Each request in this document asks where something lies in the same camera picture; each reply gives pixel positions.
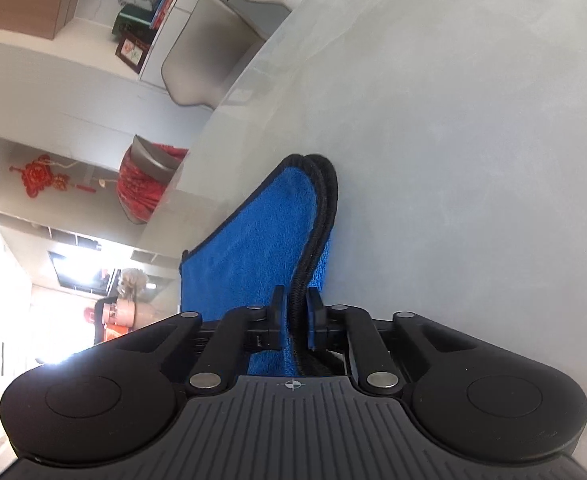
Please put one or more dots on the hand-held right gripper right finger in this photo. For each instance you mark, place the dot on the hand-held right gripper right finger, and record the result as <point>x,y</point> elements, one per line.
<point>315,320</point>

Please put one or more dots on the red patterned cloth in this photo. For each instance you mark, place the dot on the red patterned cloth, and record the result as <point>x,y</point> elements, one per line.
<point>138,195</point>

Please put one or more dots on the dark framed flower picture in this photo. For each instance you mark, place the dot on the dark framed flower picture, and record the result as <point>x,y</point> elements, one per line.
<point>132,52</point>

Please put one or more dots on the red knot wall ornament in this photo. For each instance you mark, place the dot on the red knot wall ornament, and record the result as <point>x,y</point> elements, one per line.
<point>38,177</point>

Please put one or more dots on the green box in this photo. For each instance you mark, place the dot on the green box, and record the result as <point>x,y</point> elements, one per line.
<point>132,20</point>

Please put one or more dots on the grey chair with draped cloth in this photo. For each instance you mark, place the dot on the grey chair with draped cloth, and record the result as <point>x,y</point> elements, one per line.
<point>156,160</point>

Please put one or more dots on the grey and blue towel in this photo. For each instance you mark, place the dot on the grey and blue towel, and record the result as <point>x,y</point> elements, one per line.
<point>253,250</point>

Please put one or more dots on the stack of books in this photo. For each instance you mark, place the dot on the stack of books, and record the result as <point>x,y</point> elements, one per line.
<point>169,0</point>

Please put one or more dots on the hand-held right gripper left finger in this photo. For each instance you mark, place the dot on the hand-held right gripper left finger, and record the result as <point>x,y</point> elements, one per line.
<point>277,320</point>

